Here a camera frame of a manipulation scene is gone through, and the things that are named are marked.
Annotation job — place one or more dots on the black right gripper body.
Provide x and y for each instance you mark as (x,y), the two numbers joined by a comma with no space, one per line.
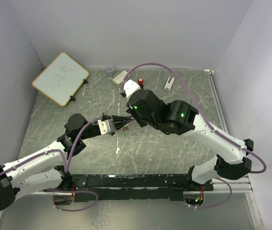
(140,120)

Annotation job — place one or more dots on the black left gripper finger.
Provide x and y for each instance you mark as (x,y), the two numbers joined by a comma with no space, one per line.
(121,124)
(121,118)

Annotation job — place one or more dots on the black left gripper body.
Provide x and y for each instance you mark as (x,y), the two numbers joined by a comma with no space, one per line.
(92,132)

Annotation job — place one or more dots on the silver key bunch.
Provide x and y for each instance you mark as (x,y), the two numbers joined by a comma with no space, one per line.
(123,129)

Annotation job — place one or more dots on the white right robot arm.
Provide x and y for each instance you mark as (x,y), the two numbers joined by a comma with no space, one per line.
(180,118)

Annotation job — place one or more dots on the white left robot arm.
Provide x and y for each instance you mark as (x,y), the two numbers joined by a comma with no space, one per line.
(48,167)

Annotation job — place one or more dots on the red black stamp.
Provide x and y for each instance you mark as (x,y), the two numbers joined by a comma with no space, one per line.
(140,81)

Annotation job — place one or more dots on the white plastic clip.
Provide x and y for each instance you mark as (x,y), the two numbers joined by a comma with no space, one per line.
(169,83)

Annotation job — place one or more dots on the white cardboard box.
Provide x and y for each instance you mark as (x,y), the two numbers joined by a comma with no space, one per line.
(119,78)

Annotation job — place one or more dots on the clear plastic cup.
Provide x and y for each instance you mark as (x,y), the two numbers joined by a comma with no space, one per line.
(109,71)

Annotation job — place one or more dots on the small framed whiteboard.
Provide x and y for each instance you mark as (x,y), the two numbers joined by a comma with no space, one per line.
(61,79)

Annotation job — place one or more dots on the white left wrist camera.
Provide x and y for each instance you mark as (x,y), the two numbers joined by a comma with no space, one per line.
(106,124)

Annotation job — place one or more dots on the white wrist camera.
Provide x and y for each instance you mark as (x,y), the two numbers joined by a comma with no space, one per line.
(106,124)
(129,88)

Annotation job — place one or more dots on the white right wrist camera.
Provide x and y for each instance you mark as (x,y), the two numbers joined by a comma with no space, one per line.
(129,88)

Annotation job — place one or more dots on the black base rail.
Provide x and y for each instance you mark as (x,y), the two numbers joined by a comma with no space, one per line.
(125,187)

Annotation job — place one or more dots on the white corner bracket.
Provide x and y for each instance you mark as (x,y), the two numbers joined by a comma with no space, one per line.
(209,71)

